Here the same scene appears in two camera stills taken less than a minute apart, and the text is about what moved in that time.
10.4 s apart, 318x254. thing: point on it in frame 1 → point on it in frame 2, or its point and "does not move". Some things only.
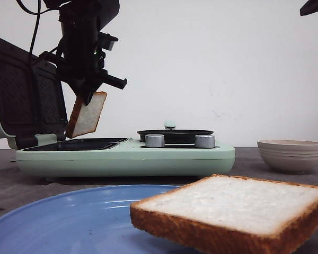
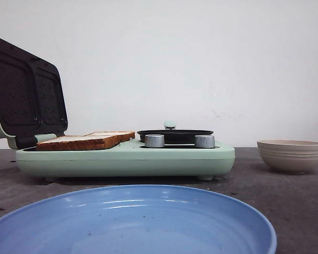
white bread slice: (84, 118) → (79, 142)
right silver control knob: (204, 141) does not move
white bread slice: (229, 214) → (121, 136)
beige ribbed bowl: (290, 156) does not move
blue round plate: (93, 220) does not move
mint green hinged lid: (26, 96) does not move
